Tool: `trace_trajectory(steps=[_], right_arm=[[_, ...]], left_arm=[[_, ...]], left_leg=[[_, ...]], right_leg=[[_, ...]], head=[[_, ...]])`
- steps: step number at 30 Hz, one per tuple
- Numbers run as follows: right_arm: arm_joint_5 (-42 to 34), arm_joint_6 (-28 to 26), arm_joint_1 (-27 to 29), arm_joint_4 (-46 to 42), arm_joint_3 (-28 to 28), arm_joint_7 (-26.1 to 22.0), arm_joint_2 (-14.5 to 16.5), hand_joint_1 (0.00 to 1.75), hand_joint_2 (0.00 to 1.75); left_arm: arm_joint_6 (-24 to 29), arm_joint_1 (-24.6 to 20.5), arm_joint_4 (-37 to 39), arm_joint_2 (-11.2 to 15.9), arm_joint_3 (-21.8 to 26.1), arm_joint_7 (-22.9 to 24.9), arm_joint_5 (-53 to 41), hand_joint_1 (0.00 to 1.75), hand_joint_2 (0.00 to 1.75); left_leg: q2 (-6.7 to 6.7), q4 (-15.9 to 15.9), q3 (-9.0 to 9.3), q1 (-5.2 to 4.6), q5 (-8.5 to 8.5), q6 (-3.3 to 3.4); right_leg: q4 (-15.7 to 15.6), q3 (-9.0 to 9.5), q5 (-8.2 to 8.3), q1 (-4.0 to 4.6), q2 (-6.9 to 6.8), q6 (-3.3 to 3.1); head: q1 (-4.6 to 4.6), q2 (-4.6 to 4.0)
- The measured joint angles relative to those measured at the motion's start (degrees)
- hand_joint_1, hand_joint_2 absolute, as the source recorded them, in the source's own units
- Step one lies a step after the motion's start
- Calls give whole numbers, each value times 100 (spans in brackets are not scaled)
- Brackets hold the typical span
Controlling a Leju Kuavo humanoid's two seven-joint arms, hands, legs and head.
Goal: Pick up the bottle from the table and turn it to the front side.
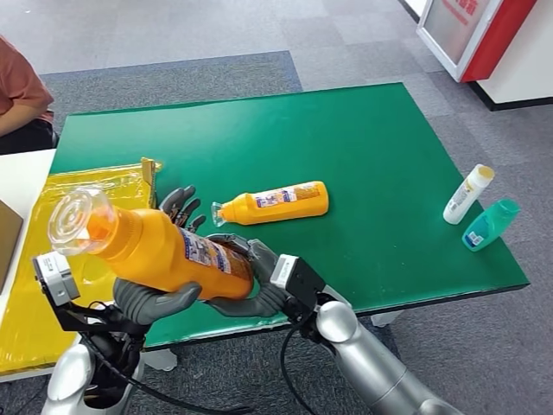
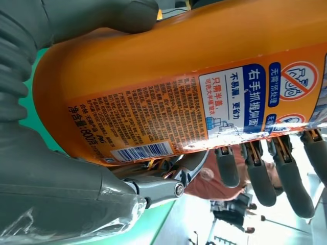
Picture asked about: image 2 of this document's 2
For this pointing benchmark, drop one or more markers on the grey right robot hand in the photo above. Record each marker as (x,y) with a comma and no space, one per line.
(50,196)

